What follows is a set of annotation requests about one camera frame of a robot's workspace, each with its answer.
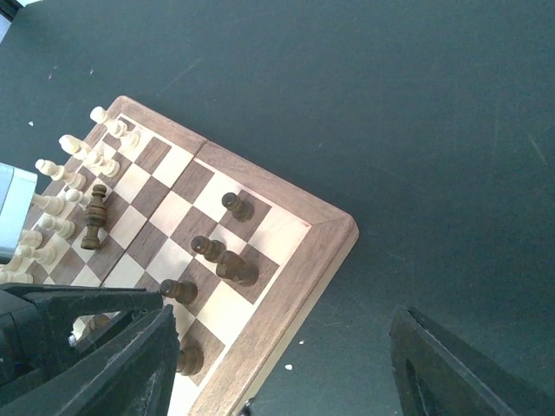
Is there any wooden chess board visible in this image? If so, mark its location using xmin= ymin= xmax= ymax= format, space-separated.
xmin=1 ymin=96 xmax=359 ymax=415

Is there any tall brown chess piece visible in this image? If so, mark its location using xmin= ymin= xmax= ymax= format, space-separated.
xmin=81 ymin=185 xmax=107 ymax=250

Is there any white chess piece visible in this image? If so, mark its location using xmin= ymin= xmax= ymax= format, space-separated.
xmin=89 ymin=106 xmax=114 ymax=127
xmin=35 ymin=159 xmax=67 ymax=181
xmin=59 ymin=134 xmax=92 ymax=160

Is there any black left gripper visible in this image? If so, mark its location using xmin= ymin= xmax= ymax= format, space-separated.
xmin=1 ymin=283 xmax=163 ymax=381

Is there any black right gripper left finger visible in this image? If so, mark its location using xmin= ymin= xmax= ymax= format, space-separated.
xmin=1 ymin=305 xmax=180 ymax=415

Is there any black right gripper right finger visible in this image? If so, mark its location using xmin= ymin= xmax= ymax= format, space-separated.
xmin=389 ymin=307 xmax=554 ymax=415

